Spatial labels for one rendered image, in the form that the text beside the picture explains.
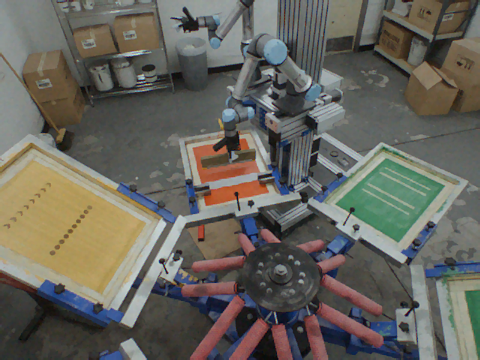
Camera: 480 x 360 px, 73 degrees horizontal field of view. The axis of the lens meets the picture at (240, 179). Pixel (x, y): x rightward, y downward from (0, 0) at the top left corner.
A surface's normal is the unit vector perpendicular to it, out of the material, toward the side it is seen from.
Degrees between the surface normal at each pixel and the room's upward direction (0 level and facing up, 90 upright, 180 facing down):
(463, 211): 0
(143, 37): 90
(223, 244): 0
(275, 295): 0
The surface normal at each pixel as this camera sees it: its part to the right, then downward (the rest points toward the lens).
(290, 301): -0.04, -0.73
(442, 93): 0.00, 0.69
